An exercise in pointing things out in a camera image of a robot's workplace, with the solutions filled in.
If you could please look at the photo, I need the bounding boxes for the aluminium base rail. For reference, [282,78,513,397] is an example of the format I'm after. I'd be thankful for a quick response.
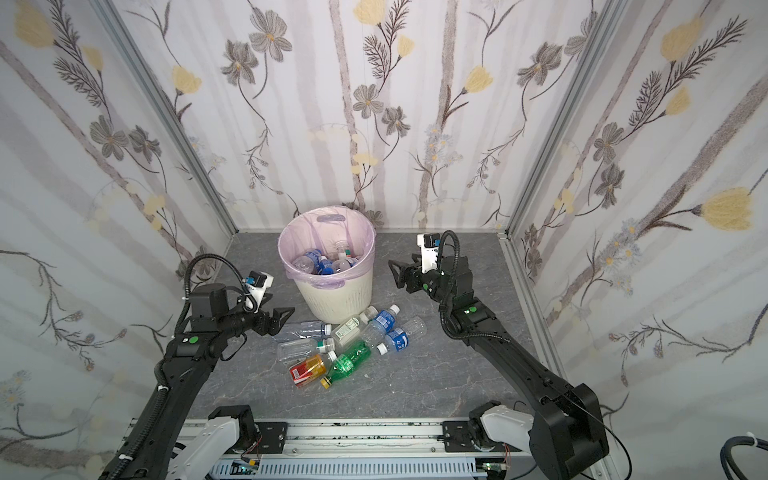
[113,416,619,480]

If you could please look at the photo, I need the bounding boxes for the pepsi bottle blue cap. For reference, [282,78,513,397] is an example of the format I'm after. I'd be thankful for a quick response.
[332,255,358,273]

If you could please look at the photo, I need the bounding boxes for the white green label bottle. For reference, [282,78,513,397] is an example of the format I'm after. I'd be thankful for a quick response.
[331,306,379,352]

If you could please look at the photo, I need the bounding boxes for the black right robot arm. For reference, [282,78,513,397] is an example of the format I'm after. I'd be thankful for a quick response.
[388,230,610,479]

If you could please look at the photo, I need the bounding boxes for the pepsi bottle white cap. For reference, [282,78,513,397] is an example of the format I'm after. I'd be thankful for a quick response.
[316,256,335,275]

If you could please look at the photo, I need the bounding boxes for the cream plastic waste bin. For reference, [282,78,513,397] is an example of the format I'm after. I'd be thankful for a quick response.
[278,206,377,325]

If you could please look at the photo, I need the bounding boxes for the green bottle lying centre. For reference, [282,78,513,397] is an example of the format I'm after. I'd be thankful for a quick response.
[320,340,371,389]

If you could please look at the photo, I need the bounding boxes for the red yellow drink bottle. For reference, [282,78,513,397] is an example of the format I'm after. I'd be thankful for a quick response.
[289,354,329,388]

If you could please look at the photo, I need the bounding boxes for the blue label water bottle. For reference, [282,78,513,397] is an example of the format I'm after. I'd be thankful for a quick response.
[292,249,323,275]

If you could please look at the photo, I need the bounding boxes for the pink bin liner bag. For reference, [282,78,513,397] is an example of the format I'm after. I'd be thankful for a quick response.
[277,206,376,290]

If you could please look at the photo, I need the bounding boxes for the white slotted cable duct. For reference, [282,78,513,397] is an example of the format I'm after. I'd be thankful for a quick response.
[208,458,488,479]

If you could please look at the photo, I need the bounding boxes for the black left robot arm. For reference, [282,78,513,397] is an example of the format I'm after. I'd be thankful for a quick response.
[100,255,295,479]

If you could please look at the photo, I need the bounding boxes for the small blue label bottle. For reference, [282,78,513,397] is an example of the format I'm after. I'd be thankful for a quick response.
[376,316,427,355]

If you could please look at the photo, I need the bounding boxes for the black cable bottom right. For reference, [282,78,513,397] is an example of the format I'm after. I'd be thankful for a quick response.
[719,433,768,480]

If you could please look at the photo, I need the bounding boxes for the blue label bottle white cap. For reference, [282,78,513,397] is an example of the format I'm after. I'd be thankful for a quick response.
[361,304,400,347]

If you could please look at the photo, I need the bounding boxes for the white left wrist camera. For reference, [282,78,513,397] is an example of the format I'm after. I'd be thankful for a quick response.
[242,271,274,312]

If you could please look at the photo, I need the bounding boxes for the clear bottle green cap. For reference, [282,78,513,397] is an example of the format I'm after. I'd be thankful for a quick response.
[277,338,335,365]

